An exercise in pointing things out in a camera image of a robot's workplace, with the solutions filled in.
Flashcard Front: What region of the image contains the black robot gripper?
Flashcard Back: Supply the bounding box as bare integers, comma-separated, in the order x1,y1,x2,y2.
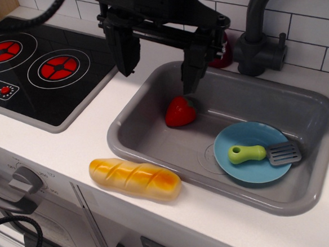
96,0,230,94

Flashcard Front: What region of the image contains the blue plastic plate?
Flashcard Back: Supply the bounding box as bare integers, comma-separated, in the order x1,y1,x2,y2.
214,121,291,184

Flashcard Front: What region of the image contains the black toy stovetop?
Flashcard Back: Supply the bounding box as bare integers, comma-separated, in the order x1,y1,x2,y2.
0,24,117,134

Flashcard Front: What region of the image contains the toy oven front panel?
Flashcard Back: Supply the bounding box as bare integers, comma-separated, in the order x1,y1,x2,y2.
0,147,177,247

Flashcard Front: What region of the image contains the grey plastic sink basin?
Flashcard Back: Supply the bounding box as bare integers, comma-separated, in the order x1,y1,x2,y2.
107,61,329,216

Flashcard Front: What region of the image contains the dark red toy pepper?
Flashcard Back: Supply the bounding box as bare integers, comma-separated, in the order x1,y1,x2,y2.
208,33,233,69

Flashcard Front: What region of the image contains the grey oven knob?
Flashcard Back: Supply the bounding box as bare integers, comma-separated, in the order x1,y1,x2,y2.
8,166,43,194

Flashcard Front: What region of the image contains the toy bread loaf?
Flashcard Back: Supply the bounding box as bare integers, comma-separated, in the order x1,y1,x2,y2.
88,158,182,201

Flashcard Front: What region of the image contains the green handled grey spatula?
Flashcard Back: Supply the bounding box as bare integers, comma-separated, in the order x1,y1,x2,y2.
228,141,302,166

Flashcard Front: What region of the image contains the red toy strawberry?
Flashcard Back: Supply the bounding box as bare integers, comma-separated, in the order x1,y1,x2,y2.
164,96,197,127

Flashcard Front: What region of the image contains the dark grey faucet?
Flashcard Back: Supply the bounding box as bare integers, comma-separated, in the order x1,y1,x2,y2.
233,0,287,77

